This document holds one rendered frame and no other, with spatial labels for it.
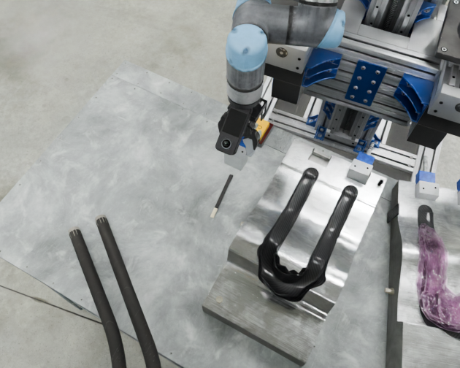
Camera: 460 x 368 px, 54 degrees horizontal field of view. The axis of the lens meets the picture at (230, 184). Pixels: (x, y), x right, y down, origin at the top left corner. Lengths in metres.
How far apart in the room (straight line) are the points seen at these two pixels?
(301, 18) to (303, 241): 0.49
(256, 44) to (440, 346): 0.72
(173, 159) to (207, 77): 1.28
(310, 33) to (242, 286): 0.57
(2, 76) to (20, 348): 1.47
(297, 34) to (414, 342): 0.68
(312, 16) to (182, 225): 0.61
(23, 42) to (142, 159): 1.76
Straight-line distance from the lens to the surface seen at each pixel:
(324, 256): 1.06
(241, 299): 1.06
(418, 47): 1.45
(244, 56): 0.83
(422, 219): 1.24
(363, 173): 1.16
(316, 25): 0.93
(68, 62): 2.74
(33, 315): 2.09
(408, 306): 1.12
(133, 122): 1.38
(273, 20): 0.93
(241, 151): 1.10
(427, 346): 1.08
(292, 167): 1.17
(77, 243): 1.19
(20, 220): 1.31
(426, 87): 1.42
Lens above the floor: 1.89
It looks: 62 degrees down
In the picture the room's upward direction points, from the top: 1 degrees clockwise
